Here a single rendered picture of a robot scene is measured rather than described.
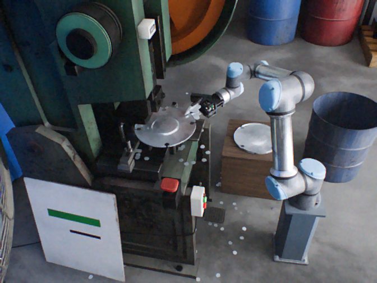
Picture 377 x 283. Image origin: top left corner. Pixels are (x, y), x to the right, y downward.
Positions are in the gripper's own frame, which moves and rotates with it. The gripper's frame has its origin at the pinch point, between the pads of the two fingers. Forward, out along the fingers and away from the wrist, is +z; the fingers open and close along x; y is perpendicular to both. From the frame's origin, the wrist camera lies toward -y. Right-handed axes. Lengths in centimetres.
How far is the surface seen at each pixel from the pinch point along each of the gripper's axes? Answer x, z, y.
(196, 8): -40.2, -23.4, -15.5
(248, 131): 45, -52, -4
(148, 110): -13.9, 20.4, 0.9
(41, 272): 75, 93, -25
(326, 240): 81, -44, 67
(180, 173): 13.8, 19.4, 18.4
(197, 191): 15.5, 19.6, 30.3
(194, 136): 0.8, 6.8, 14.8
